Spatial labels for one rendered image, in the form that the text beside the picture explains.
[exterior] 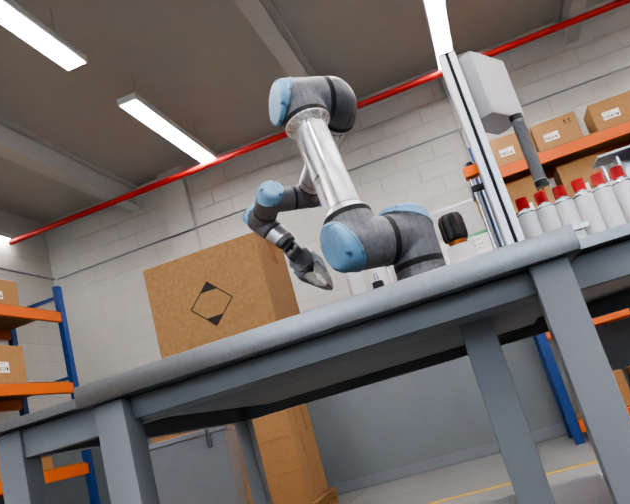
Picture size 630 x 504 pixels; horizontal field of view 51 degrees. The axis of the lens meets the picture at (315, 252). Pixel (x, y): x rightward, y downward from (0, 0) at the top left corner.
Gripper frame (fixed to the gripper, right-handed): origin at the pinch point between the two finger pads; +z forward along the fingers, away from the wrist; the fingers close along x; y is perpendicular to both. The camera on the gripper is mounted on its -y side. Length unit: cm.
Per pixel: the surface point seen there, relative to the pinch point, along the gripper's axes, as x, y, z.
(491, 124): -63, -10, 6
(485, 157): -53, -16, 12
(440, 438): 54, 447, 57
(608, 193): -69, -2, 40
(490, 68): -74, -12, -5
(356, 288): -5.0, -2.3, 7.2
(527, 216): -51, -3, 29
